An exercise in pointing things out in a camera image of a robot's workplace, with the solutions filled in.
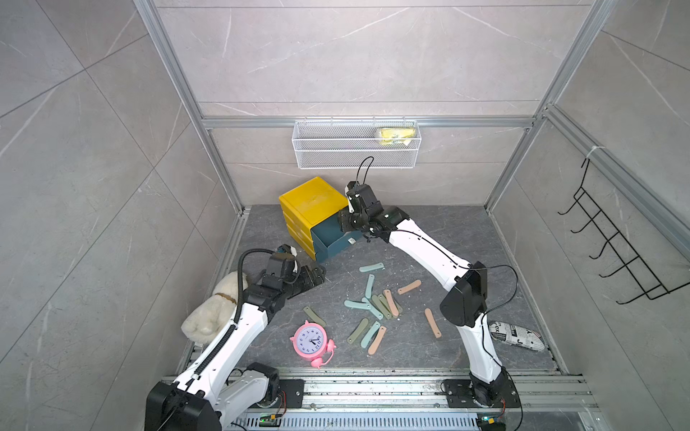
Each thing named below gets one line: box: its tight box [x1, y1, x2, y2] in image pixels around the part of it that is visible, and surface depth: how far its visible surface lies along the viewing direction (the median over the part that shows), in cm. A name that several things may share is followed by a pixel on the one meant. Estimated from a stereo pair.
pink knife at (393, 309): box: [383, 289, 399, 317], surface depth 92 cm
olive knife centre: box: [371, 294, 392, 320], surface depth 91 cm
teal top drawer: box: [310, 213, 363, 264], surface depth 87 cm
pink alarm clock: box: [289, 319, 337, 370], surface depth 82 cm
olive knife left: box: [302, 306, 327, 328], surface depth 90 cm
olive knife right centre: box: [377, 292, 403, 317], surface depth 92 cm
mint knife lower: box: [360, 321, 381, 349], surface depth 85 cm
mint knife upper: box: [359, 262, 385, 273], surface depth 102 cm
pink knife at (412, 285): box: [397, 279, 423, 296], surface depth 96 cm
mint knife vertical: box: [364, 273, 375, 300], surface depth 97 cm
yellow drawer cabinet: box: [278, 175, 350, 261], surface depth 95 cm
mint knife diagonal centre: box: [361, 297, 384, 321], surface depth 91 cm
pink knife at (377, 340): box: [368, 325, 388, 355], surface depth 84 cm
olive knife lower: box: [346, 317, 370, 344], surface depth 86 cm
